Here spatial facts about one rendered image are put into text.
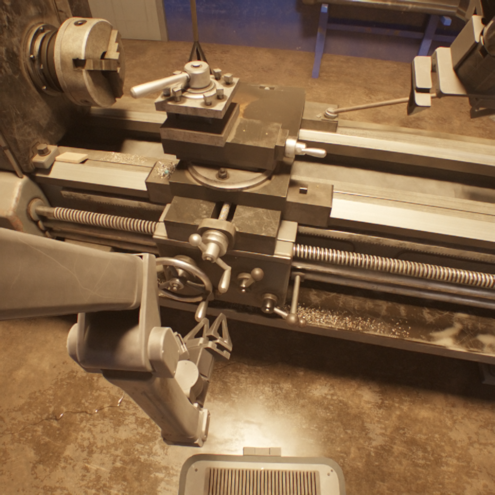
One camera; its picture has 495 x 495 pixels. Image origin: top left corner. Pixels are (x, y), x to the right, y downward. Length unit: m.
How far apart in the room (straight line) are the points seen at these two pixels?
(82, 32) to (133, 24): 3.48
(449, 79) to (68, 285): 0.47
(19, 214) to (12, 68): 0.44
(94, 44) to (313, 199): 0.76
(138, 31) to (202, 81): 3.78
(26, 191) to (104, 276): 1.05
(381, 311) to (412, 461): 0.61
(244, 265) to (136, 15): 3.87
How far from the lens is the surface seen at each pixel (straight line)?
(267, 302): 1.14
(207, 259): 0.89
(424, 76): 0.55
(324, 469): 1.34
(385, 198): 1.16
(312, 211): 1.04
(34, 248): 0.26
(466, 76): 0.53
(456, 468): 1.78
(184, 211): 1.00
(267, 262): 1.02
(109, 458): 1.67
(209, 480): 1.32
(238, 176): 0.97
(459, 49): 0.54
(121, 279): 0.36
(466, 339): 1.51
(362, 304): 1.42
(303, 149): 0.93
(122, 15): 4.71
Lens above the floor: 1.57
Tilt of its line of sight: 50 degrees down
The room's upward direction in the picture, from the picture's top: straight up
